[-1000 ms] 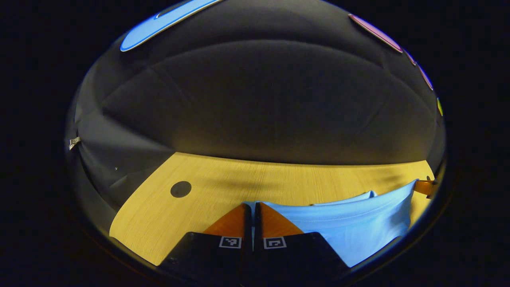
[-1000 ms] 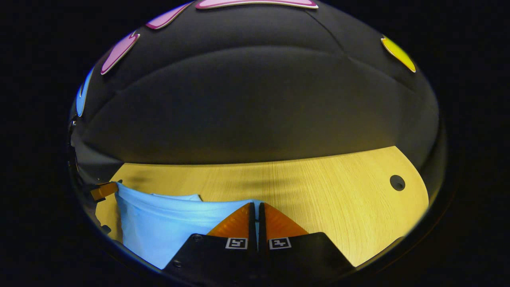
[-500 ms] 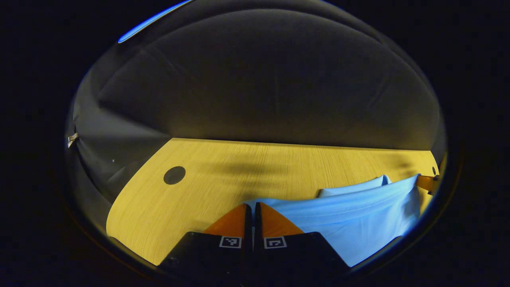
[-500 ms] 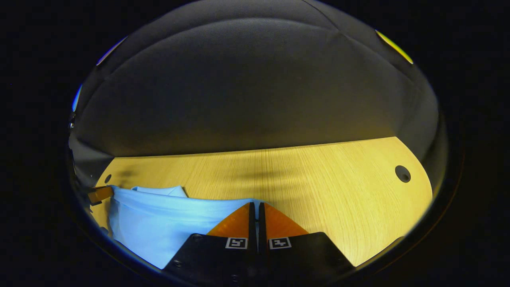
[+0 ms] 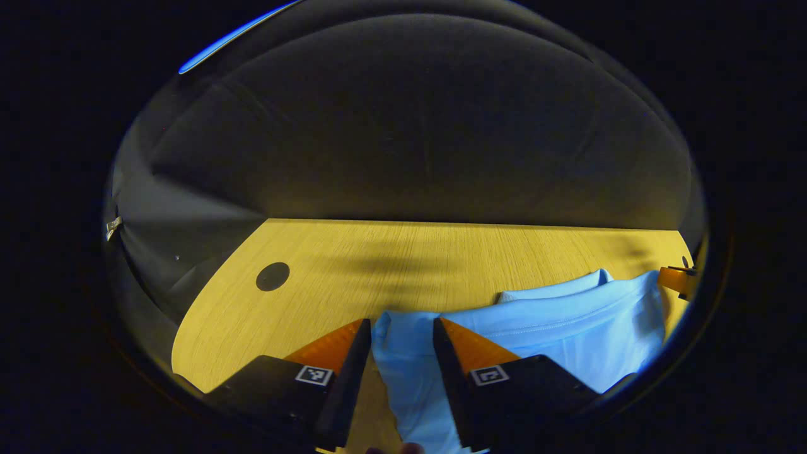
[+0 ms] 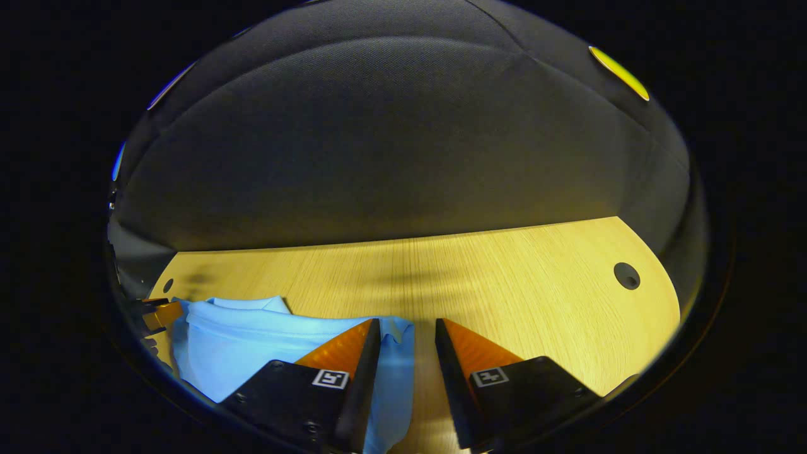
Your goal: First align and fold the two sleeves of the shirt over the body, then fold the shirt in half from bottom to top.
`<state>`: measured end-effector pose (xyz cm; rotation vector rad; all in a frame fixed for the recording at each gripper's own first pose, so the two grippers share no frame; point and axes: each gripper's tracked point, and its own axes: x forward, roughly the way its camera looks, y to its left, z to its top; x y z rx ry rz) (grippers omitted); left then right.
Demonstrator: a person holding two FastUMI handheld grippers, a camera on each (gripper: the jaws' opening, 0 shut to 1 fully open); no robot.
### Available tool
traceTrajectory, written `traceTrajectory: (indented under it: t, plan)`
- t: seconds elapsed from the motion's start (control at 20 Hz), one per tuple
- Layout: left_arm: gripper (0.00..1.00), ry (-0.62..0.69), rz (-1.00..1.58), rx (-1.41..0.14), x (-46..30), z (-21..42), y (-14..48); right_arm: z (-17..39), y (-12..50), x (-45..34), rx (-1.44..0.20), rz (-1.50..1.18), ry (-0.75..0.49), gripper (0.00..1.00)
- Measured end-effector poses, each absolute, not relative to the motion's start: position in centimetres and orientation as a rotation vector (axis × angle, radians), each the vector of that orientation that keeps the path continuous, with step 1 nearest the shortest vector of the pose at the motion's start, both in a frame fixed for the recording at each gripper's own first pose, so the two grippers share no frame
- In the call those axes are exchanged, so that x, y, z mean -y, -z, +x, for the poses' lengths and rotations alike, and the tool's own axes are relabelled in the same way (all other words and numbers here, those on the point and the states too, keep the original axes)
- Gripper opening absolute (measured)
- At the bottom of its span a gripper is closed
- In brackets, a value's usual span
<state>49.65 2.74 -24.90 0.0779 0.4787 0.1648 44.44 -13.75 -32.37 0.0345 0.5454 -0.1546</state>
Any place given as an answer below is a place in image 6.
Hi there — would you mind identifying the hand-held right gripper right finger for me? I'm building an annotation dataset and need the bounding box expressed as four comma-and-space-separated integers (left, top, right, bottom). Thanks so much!
435, 318, 603, 452

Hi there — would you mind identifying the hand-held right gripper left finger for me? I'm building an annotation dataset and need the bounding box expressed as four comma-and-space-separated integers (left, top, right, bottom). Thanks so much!
218, 318, 382, 454

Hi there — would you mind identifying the light blue T-shirt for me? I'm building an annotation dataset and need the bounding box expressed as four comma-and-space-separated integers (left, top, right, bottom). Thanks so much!
170, 295, 417, 454

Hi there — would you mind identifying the black backdrop cloth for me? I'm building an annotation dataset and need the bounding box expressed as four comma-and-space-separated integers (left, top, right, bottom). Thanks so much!
107, 0, 707, 303

